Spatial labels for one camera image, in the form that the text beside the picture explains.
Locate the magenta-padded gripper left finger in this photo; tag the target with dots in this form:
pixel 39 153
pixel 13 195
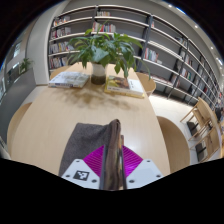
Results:
pixel 93 160

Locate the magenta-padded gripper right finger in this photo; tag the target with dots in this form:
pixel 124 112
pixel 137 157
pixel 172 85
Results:
pixel 131 160

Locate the zigzag-striped grey towel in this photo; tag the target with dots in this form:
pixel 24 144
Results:
pixel 86 141

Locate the round-backed wooden chair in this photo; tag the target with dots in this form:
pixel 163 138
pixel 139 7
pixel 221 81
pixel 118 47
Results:
pixel 16 123
pixel 175 143
pixel 148 83
pixel 60 69

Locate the yellow-edged book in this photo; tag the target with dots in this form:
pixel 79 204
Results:
pixel 125 86

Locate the white magazine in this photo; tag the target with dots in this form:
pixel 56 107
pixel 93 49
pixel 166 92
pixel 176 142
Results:
pixel 69 79

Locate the green potted plant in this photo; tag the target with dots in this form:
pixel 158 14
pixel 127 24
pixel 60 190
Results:
pixel 103 51

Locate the small green floor plant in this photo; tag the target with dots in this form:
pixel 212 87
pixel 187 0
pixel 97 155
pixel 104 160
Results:
pixel 26 65

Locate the grey bookshelf unit with books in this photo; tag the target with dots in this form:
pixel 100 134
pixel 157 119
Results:
pixel 160 43

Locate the group of ceiling lights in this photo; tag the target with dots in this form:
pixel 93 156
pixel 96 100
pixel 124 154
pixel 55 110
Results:
pixel 218 61

